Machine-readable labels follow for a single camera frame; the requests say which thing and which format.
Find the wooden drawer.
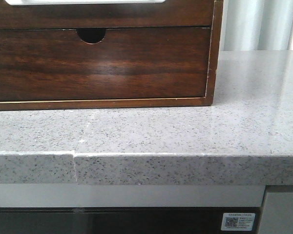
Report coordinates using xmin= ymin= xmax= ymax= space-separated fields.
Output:
xmin=0 ymin=0 xmax=214 ymax=30
xmin=0 ymin=27 xmax=210 ymax=101

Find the white plastic drawer handle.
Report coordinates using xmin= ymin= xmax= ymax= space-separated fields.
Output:
xmin=6 ymin=0 xmax=165 ymax=6

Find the dark wooden drawer cabinet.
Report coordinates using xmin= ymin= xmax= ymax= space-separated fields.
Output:
xmin=0 ymin=0 xmax=223 ymax=111

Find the grey window curtain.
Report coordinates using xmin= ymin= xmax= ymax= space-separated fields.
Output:
xmin=220 ymin=0 xmax=293 ymax=51

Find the white QR code sticker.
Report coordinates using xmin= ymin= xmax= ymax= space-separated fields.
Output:
xmin=221 ymin=213 xmax=256 ymax=231

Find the grey cabinet door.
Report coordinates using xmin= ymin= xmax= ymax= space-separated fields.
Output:
xmin=258 ymin=186 xmax=293 ymax=234

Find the black glass appliance front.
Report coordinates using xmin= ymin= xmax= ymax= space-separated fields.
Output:
xmin=0 ymin=207 xmax=261 ymax=234

